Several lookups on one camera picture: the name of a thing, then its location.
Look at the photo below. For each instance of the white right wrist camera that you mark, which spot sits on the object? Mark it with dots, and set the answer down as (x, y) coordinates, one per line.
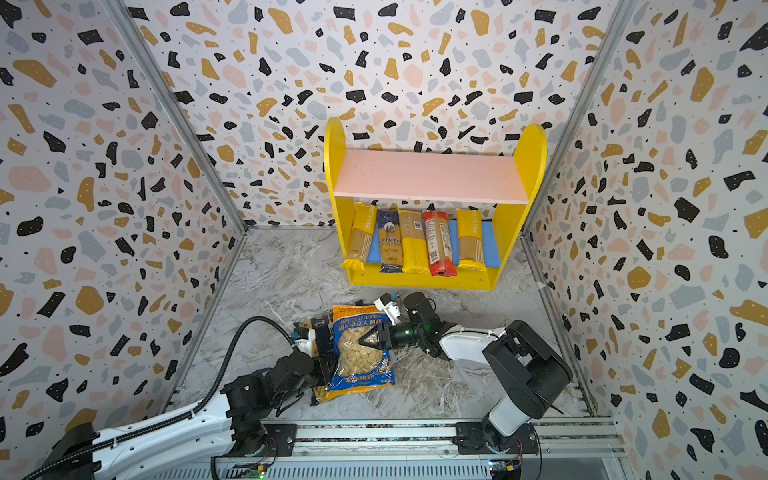
(392, 311)

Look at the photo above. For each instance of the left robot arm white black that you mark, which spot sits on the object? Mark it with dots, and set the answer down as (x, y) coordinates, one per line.
(227, 421)

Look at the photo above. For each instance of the left aluminium corner post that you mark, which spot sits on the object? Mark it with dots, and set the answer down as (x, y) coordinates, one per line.
(121, 18)

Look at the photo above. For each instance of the dark blue spaghetti pack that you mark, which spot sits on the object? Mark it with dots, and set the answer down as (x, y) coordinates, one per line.
(390, 241)

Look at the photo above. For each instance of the aluminium corner post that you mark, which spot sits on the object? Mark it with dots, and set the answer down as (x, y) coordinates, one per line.
(121, 18)
(615, 27)

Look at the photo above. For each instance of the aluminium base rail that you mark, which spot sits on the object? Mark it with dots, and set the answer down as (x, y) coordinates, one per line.
(552, 448)

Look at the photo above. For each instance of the yellow Pastatime spaghetti pack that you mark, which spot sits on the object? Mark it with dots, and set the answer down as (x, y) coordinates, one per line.
(361, 238)

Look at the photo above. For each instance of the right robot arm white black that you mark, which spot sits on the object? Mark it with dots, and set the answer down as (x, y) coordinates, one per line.
(531, 373)

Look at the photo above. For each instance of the blue orange orecchiette bag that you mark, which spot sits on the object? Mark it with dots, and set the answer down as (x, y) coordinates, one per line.
(360, 368)

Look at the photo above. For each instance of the clear black penne bag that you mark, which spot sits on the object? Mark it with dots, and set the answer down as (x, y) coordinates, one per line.
(324, 340)

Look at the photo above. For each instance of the right aluminium corner post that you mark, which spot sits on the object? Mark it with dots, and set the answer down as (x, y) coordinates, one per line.
(615, 27)

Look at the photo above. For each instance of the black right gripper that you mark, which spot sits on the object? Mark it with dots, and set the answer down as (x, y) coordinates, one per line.
(383, 333)

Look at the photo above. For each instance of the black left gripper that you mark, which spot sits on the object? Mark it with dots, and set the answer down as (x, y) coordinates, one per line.
(317, 368)

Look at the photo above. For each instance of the yellow shelf pink blue boards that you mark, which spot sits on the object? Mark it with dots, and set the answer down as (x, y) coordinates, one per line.
(509, 183)

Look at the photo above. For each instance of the red spaghetti pack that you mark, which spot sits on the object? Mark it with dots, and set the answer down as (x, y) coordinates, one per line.
(440, 252)

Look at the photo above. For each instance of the plain yellow spaghetti pack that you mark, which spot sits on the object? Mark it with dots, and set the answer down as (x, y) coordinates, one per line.
(414, 246)

